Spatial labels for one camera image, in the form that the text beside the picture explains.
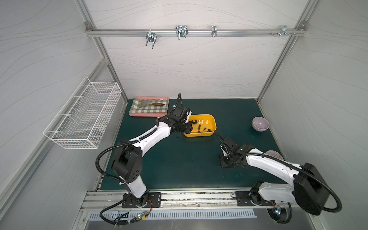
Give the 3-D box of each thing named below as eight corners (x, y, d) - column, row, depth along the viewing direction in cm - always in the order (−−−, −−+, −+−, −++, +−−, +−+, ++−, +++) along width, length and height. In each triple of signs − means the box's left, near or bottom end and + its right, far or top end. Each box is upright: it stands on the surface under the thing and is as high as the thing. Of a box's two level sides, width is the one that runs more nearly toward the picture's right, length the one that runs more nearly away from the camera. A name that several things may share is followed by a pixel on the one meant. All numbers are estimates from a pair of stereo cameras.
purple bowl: (252, 134, 102) (255, 128, 97) (248, 122, 109) (251, 116, 104) (267, 134, 102) (271, 128, 97) (262, 122, 109) (266, 116, 104)
